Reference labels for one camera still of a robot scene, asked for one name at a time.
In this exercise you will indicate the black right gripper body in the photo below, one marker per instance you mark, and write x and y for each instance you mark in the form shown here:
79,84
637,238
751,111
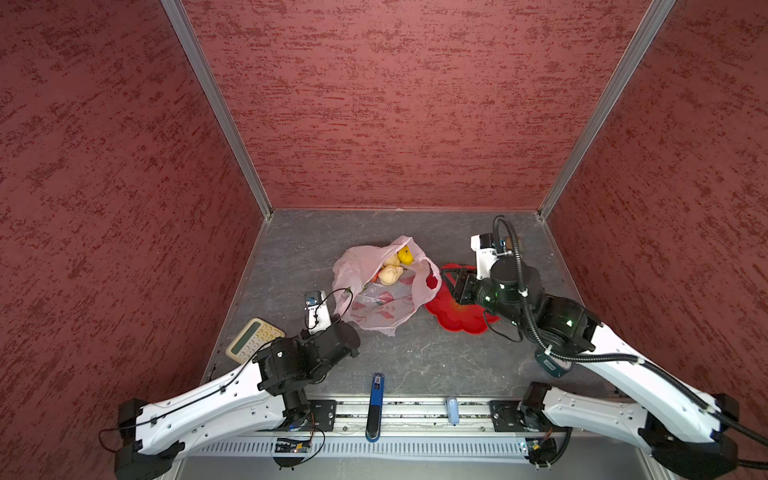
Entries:
466,286

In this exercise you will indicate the beige garlic bulb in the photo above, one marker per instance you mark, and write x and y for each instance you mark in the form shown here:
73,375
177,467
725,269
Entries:
392,260
390,274

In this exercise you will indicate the pink printed plastic bag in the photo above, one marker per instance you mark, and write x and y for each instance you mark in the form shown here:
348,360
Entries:
361,299

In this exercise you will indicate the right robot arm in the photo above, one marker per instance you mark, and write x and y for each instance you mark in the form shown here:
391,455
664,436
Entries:
682,428

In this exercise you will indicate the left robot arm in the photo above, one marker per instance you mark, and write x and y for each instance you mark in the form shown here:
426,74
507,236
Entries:
267,392

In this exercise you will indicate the red flower-shaped plate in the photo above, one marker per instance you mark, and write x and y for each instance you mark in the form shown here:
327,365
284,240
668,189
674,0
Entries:
454,317

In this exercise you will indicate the plaid fabric pouch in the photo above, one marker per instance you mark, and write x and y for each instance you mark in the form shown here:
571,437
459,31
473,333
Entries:
512,245

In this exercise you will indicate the yellow lemon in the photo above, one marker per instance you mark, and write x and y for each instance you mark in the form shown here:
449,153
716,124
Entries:
405,256

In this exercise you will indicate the small light blue cylinder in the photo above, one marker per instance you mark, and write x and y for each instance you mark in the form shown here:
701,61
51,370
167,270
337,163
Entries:
452,407

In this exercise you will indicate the round teal gauge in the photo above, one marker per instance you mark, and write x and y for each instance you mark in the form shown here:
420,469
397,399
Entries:
555,367

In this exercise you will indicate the beige calculator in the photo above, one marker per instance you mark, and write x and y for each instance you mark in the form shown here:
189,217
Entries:
256,333

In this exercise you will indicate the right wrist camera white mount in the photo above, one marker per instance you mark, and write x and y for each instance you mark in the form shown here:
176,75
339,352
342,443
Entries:
487,250

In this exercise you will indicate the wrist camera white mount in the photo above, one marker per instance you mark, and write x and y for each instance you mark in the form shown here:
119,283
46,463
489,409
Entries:
317,316
487,250

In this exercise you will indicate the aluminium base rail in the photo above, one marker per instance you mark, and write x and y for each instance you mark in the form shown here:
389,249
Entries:
417,428

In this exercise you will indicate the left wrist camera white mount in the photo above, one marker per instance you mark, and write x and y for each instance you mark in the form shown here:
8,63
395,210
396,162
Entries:
317,316

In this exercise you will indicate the blue black handled tool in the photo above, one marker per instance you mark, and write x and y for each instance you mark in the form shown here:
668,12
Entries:
375,408

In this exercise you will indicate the aluminium corner post right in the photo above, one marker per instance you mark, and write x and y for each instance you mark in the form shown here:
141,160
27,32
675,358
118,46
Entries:
646,31

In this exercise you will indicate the aluminium corner post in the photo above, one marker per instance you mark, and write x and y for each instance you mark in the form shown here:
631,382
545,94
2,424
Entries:
646,31
193,50

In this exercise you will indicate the aluminium corner post left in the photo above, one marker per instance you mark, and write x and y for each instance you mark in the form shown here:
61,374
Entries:
193,50

